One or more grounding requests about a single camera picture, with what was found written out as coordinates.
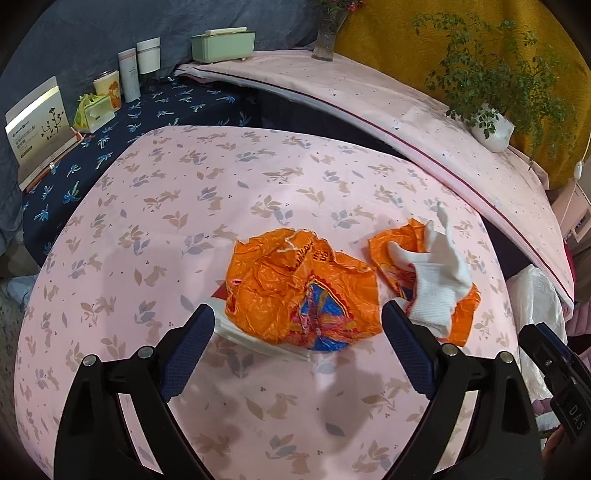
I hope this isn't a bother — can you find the white plastic bin liner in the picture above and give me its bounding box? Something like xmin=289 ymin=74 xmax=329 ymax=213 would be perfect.
xmin=505 ymin=265 xmax=570 ymax=402

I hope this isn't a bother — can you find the glass vase with red flowers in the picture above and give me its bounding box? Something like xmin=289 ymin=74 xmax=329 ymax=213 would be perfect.
xmin=311 ymin=0 xmax=365 ymax=62

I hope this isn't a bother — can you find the pink down jacket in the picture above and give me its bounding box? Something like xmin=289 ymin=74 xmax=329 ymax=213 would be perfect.
xmin=566 ymin=258 xmax=591 ymax=354

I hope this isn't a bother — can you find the orange printed plastic bag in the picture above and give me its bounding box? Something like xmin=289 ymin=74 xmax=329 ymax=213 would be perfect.
xmin=225 ymin=228 xmax=382 ymax=352

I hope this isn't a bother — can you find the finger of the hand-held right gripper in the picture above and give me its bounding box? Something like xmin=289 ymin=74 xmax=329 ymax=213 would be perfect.
xmin=536 ymin=322 xmax=579 ymax=367
xmin=519 ymin=324 xmax=557 ymax=370

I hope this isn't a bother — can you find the blue grey backdrop cloth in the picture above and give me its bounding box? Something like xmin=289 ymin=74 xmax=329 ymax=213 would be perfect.
xmin=0 ymin=0 xmax=324 ymax=241

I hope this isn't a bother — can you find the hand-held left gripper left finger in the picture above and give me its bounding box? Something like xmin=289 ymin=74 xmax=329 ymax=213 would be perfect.
xmin=54 ymin=302 xmax=217 ymax=480

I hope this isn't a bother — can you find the yellow backdrop cloth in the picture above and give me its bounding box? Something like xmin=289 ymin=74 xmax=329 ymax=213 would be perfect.
xmin=332 ymin=0 xmax=591 ymax=195

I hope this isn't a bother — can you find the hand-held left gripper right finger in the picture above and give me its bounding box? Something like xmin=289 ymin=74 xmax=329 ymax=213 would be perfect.
xmin=381 ymin=298 xmax=541 ymax=480

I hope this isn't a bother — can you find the white cable with switch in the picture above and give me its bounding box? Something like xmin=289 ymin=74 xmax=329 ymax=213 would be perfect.
xmin=571 ymin=124 xmax=591 ymax=185

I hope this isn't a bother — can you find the pink dotted sheet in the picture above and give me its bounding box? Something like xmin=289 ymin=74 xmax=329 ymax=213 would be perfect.
xmin=174 ymin=50 xmax=575 ymax=303

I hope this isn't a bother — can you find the yellow green tissue packet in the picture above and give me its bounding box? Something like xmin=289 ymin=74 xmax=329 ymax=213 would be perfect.
xmin=71 ymin=92 xmax=118 ymax=134

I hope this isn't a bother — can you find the yellow printed can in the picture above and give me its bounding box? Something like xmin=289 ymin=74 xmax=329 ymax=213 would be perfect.
xmin=93 ymin=69 xmax=122 ymax=104

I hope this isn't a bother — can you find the white gold card box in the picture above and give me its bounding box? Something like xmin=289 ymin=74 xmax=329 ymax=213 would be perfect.
xmin=4 ymin=76 xmax=83 ymax=192

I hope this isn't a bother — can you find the white cylindrical bottle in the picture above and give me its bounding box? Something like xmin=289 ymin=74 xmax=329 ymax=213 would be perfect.
xmin=136 ymin=38 xmax=162 ymax=93
xmin=117 ymin=47 xmax=141 ymax=102

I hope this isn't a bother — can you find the potted green plant white pot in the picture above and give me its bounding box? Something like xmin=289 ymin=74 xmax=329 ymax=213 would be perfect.
xmin=411 ymin=11 xmax=578 ymax=153

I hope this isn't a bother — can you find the white knit glove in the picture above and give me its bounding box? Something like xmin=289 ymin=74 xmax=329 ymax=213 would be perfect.
xmin=387 ymin=200 xmax=474 ymax=337

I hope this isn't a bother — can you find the pink water dispenser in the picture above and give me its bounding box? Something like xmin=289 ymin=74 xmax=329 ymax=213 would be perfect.
xmin=556 ymin=182 xmax=591 ymax=241

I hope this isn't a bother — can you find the navy leaf print cloth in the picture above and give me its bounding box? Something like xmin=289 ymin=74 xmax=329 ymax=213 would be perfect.
xmin=21 ymin=76 xmax=259 ymax=268

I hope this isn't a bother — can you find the pink rabbit print tablecloth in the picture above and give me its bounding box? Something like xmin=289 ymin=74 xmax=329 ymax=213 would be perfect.
xmin=13 ymin=124 xmax=522 ymax=480

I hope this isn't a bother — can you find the white paper tissue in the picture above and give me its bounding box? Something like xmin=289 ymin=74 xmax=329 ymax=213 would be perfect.
xmin=210 ymin=298 xmax=315 ymax=363

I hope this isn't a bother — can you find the green tissue box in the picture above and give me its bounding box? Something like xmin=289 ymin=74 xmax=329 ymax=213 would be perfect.
xmin=191 ymin=28 xmax=257 ymax=64

